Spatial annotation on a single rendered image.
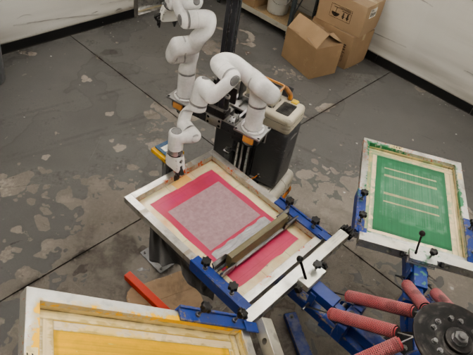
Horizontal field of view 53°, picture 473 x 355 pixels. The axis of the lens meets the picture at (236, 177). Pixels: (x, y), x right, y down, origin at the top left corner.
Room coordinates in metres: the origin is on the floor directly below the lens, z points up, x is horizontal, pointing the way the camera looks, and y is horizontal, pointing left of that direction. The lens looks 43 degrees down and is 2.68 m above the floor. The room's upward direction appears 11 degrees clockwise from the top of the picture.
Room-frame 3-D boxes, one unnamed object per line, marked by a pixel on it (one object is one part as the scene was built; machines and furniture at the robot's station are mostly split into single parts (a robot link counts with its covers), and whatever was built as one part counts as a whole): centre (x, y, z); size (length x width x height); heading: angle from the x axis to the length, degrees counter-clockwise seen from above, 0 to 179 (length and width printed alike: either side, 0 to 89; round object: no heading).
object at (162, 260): (1.38, 0.19, 0.74); 0.46 x 0.04 x 0.42; 53
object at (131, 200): (1.51, 0.02, 0.97); 0.79 x 0.58 x 0.04; 53
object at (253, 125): (2.05, -0.04, 1.21); 0.16 x 0.13 x 0.15; 157
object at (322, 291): (1.17, -0.43, 1.02); 0.17 x 0.06 x 0.05; 53
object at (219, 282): (1.15, 0.00, 0.98); 0.30 x 0.05 x 0.07; 53
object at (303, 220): (1.59, -0.34, 0.98); 0.30 x 0.05 x 0.07; 53
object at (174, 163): (1.74, 0.32, 1.09); 0.10 x 0.07 x 0.11; 53
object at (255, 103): (2.03, -0.04, 1.37); 0.13 x 0.10 x 0.16; 40
